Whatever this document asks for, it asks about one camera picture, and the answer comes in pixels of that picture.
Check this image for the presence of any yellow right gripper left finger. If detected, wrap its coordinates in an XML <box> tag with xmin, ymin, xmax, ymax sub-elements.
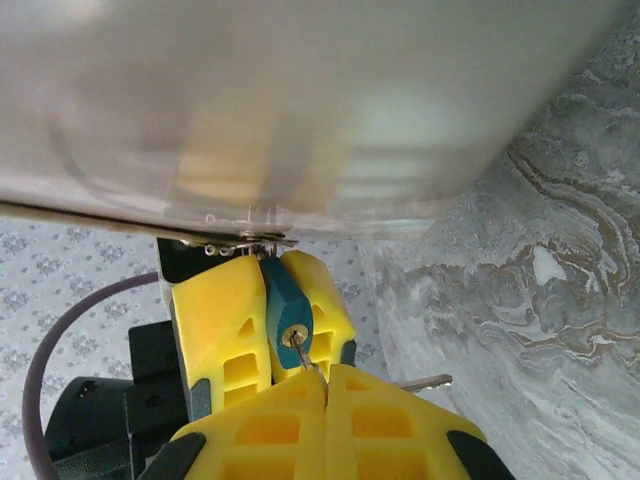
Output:
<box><xmin>137</xmin><ymin>372</ymin><xmax>328</xmax><ymax>480</ymax></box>

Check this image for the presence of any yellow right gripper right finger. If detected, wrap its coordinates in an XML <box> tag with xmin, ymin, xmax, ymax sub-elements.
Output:
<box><xmin>327</xmin><ymin>363</ymin><xmax>516</xmax><ymax>480</ymax></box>

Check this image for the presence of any blue padlock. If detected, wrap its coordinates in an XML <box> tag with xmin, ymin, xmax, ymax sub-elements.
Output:
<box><xmin>258</xmin><ymin>255</ymin><xmax>317</xmax><ymax>372</ymax></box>

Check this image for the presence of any silver key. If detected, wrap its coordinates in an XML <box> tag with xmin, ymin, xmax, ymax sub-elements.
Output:
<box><xmin>398</xmin><ymin>373</ymin><xmax>454</xmax><ymax>394</ymax></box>
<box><xmin>289</xmin><ymin>333</ymin><xmax>315</xmax><ymax>374</ymax></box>

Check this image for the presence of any silver key ring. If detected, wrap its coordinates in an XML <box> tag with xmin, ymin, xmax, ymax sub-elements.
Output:
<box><xmin>305</xmin><ymin>360</ymin><xmax>332</xmax><ymax>402</ymax></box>

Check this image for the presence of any translucent white plastic box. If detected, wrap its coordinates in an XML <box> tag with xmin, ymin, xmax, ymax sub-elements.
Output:
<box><xmin>0</xmin><ymin>0</ymin><xmax>631</xmax><ymax>249</ymax></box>

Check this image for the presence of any purple cable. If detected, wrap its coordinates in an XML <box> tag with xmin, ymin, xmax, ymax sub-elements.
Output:
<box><xmin>22</xmin><ymin>272</ymin><xmax>161</xmax><ymax>480</ymax></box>

